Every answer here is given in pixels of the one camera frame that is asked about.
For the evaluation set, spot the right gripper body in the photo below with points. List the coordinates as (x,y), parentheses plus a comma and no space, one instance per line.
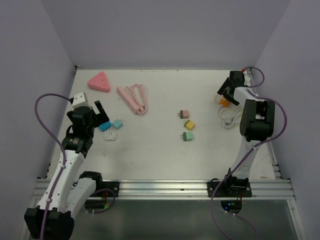
(233,101)

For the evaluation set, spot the teal usb charger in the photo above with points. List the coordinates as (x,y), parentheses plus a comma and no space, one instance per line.
(117,124)

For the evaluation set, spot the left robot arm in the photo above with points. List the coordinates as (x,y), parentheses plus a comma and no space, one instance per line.
(53,218)

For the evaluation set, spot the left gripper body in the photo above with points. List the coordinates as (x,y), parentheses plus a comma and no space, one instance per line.
(94,124)

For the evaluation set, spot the aluminium frame rail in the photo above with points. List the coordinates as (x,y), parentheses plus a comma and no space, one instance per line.
(277,189)

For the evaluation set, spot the green plug cube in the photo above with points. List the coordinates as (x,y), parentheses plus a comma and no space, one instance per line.
(187,136)

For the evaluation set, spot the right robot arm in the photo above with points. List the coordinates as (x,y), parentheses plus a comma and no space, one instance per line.
(256,126)

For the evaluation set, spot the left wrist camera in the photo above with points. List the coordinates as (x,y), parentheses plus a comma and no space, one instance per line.
(80,100)

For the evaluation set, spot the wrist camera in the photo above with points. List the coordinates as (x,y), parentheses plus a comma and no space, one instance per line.
(80,100)
(247,77)

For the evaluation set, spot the white adapter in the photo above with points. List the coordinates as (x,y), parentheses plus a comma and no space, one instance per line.
(110,135)

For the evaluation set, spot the orange power strip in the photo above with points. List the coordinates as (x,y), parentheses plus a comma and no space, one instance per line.
(224,103)

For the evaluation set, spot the pink triangular socket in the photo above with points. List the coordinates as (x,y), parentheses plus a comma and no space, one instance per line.
(100,82)

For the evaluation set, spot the blue adapter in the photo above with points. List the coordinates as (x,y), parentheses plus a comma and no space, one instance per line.
(105,126)

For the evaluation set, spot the yellow plug cube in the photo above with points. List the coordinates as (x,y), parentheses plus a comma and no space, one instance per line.
(189,125)

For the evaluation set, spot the pink power strip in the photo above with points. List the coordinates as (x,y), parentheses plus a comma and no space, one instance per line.
(135,97)

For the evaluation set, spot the pink brown plug cube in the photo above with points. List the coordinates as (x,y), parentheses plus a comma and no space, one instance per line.
(183,114)

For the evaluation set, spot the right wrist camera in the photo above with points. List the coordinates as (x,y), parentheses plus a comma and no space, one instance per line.
(247,77)

